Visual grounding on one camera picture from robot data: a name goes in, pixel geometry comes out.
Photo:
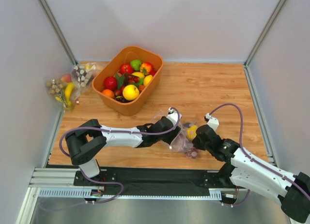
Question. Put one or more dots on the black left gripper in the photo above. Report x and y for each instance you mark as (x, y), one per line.
(173, 131)

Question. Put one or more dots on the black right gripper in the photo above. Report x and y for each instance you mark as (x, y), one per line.
(200, 136)

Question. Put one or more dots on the yellow fake pear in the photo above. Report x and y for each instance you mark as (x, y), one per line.
(191, 132)

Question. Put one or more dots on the red fake grape bunch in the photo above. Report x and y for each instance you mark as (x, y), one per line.
(192, 153)

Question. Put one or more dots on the clear polka dot zip bag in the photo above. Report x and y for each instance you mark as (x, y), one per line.
(181, 142)

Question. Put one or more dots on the yellow fake lemon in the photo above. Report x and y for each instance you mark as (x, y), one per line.
(147, 80)
(131, 92)

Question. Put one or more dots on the red fake apple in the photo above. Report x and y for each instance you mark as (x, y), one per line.
(111, 83)
(126, 69)

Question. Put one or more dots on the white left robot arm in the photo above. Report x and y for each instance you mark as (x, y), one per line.
(83, 143)

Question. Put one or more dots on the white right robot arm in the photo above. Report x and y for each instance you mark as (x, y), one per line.
(290, 191)

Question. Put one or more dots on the yellow fake lemon in basket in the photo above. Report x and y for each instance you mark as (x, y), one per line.
(147, 80)

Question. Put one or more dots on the fake orange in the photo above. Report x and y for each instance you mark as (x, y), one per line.
(109, 93)

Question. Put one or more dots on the red fake apple in basket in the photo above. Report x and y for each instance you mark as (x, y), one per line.
(126, 69)

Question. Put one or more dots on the clear bag with banana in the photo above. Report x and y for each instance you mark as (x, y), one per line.
(63, 91)

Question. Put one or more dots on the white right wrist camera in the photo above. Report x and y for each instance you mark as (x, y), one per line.
(211, 121)

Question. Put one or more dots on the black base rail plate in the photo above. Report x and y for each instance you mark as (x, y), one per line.
(164, 182)

